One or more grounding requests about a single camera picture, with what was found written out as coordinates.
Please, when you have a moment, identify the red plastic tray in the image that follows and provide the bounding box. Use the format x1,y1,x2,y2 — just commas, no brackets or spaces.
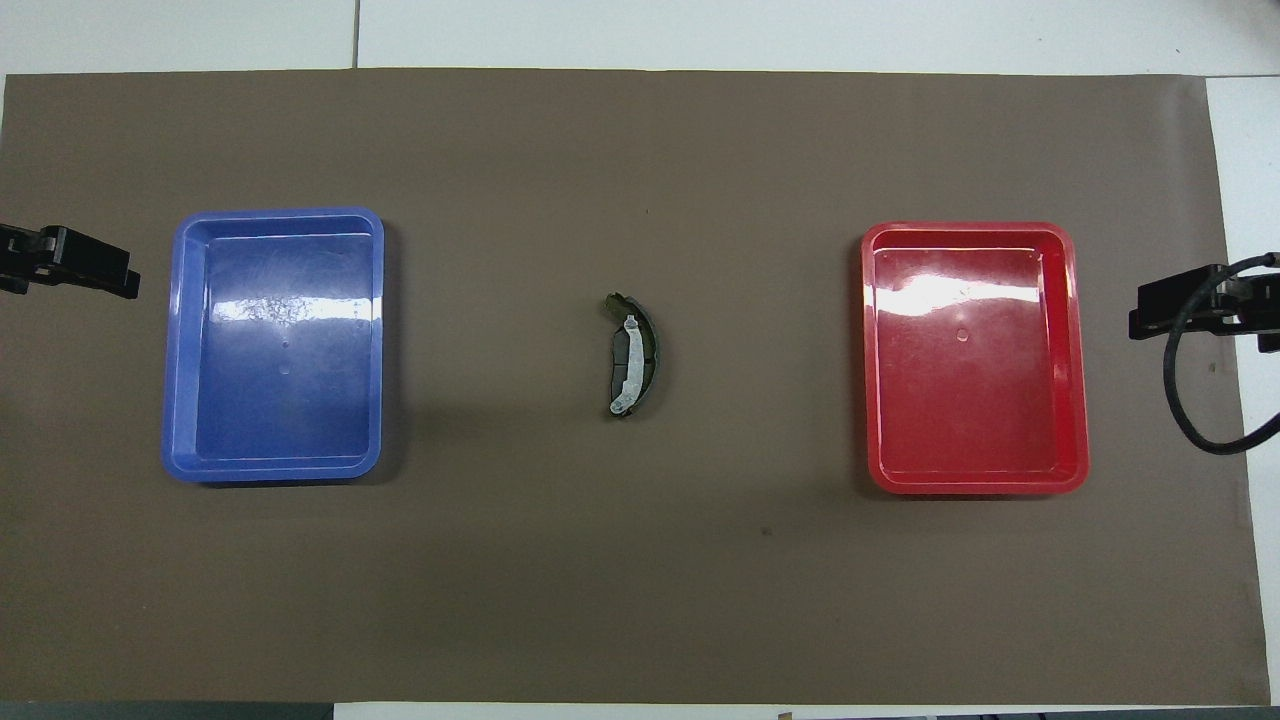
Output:
860,221,1090,496

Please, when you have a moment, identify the dark brake pad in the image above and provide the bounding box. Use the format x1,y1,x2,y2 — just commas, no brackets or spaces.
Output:
609,322,661,413

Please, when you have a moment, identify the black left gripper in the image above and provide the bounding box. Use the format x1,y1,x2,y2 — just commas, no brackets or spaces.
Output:
0,224,141,300

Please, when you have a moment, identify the blue plastic tray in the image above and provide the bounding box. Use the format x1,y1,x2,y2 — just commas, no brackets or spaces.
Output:
161,207,386,485

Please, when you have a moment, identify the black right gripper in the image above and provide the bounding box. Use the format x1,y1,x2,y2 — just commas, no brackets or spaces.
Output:
1130,260,1280,354

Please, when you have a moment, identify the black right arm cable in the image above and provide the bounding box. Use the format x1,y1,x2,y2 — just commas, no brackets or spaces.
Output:
1162,254,1280,457

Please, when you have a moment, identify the curved brake shoe white web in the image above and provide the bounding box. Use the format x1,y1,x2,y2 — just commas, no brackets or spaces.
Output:
602,291,662,420

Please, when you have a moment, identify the brown table mat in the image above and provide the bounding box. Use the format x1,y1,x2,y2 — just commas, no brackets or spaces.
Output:
0,68,1272,706

